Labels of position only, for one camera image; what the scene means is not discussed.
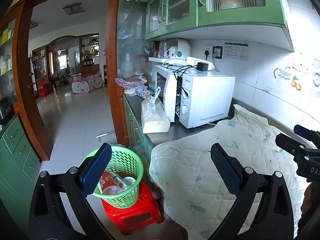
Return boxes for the green lower drawer cabinet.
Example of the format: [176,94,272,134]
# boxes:
[1,116,40,235]

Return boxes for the red printed paper cup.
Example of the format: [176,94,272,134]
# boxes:
[98,171,123,195]

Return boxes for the white blue milk carton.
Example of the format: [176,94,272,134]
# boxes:
[109,171,129,190]

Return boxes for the white quilted mat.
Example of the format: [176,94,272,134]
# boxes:
[149,105,308,239]

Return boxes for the white paper cup green leaf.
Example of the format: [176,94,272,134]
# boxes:
[122,177,136,187]

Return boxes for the green plastic waste basket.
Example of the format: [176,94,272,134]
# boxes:
[93,145,144,209]

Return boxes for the red plastic stool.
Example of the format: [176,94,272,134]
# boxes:
[101,182,164,235]

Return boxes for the white microwave oven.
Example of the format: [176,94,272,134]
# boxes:
[152,64,235,128]

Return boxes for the polka dot play tent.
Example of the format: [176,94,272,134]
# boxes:
[72,72,103,94]

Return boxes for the clear bag of rice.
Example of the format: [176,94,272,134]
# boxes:
[141,86,171,134]

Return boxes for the white power strip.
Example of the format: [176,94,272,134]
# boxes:
[186,56,215,72]

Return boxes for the crumpled clear plastic bags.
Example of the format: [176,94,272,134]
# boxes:
[115,76,151,98]

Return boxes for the green upper wall cabinet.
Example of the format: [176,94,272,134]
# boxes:
[140,0,294,51]

